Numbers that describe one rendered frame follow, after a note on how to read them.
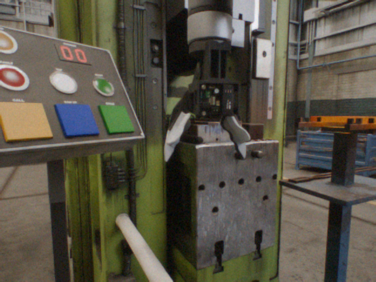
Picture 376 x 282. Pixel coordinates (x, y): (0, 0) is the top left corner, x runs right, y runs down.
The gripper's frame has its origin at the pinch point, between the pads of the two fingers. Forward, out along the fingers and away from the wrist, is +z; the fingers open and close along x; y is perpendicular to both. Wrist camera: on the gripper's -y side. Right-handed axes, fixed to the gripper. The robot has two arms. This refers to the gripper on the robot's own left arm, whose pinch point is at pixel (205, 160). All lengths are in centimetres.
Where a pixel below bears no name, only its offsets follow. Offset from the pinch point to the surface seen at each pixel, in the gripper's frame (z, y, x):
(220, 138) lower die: 0.8, -45.8, 19.9
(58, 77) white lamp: -16.6, -17.3, -28.4
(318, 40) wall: -259, -757, 631
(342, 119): -6, -42, 70
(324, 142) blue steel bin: 39, -317, 301
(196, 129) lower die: -3.0, -43.9, 9.9
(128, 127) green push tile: -5.2, -20.2, -13.8
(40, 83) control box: -14.9, -14.4, -31.1
